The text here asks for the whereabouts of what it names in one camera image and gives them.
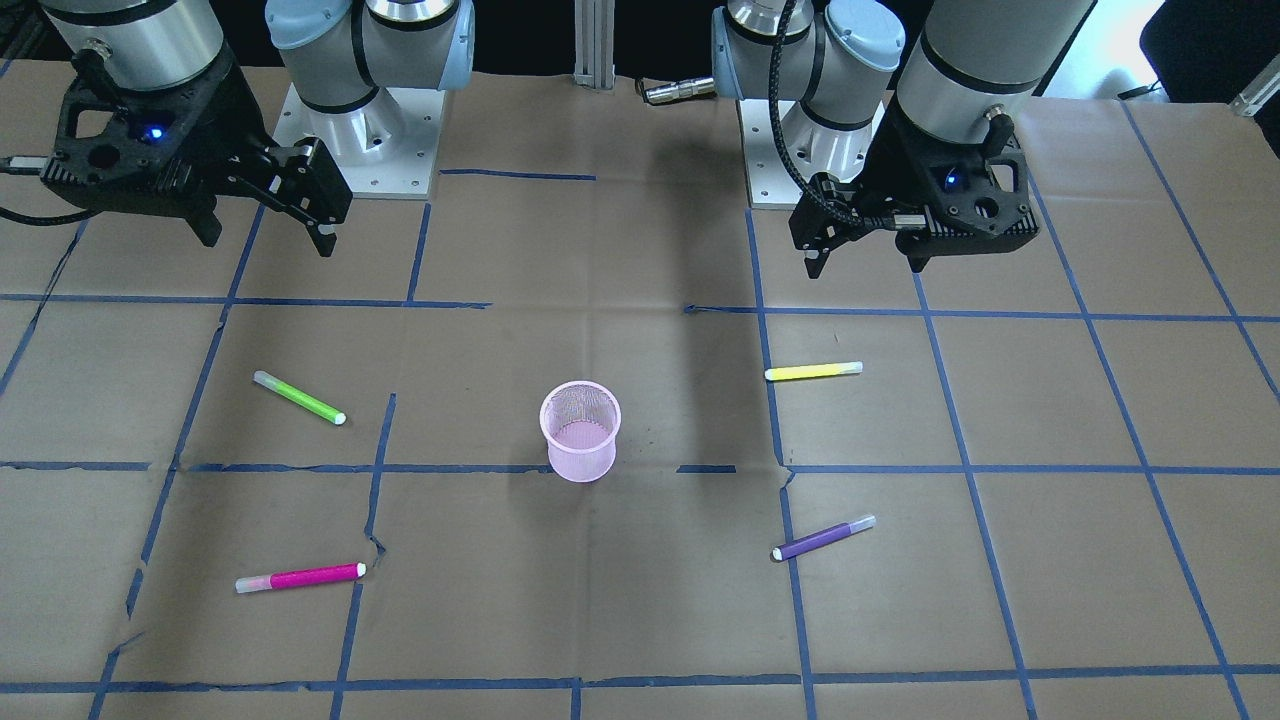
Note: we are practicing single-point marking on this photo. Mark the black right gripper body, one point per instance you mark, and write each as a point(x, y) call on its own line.
point(222, 128)

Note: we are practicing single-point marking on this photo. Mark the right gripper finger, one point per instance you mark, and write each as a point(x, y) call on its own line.
point(201, 217)
point(316, 192)

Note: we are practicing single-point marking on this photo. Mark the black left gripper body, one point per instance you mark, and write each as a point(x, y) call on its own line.
point(893, 165)

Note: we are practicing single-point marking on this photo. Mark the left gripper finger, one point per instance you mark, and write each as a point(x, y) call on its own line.
point(917, 260)
point(816, 260)

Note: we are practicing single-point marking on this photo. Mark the purple pen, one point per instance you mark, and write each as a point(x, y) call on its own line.
point(821, 538)

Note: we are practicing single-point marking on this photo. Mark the pink pen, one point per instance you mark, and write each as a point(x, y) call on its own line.
point(281, 580)

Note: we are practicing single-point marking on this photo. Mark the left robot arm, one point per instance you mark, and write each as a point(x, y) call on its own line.
point(838, 61)

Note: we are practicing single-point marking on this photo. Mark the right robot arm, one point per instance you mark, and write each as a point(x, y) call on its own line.
point(339, 53)

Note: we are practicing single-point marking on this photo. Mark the pink mesh cup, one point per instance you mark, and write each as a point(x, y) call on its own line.
point(580, 421)

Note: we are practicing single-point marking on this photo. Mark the yellow pen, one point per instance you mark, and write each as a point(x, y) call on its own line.
point(812, 371)

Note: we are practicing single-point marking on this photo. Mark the green pen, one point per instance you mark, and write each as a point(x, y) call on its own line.
point(300, 398)

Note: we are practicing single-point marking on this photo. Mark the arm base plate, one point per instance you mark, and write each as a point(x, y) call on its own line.
point(386, 150)
point(770, 170)

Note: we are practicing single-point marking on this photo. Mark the aluminium frame post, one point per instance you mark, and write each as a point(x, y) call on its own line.
point(593, 37)

